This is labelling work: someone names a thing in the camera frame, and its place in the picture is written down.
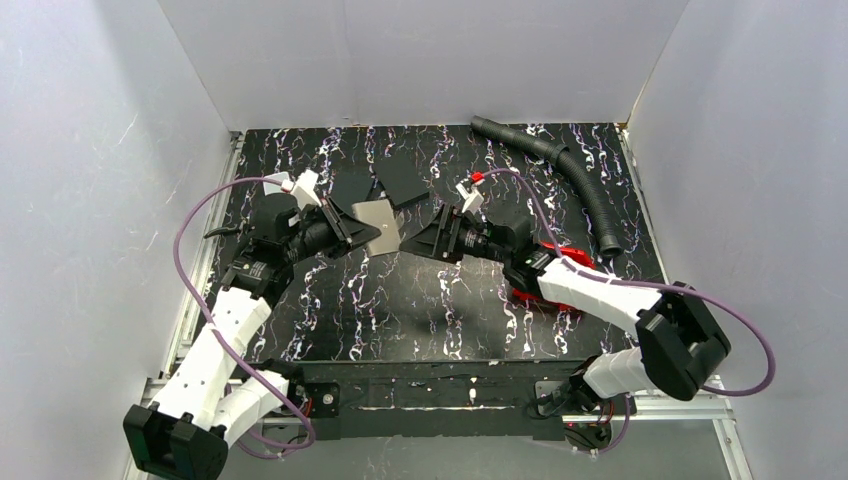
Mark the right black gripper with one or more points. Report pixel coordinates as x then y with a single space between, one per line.
448 230

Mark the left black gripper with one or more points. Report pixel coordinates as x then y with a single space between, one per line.
334 223

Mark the grey leather card holder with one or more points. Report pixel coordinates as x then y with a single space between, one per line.
380 215

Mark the red plastic bin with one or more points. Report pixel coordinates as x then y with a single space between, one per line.
541 271

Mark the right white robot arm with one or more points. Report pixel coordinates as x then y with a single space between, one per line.
680 344

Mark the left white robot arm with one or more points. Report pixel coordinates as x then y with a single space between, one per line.
215 396

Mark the black flat box left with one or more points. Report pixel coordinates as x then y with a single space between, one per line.
349 188

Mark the black flat box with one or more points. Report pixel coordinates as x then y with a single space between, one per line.
349 188
403 184

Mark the white square box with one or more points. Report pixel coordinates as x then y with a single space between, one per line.
272 187

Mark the black flat box right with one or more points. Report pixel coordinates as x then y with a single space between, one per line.
403 184

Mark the black pliers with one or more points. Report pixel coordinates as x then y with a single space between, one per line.
223 231

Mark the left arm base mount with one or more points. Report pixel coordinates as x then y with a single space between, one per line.
316 400

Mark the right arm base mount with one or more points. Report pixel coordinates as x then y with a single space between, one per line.
592 426

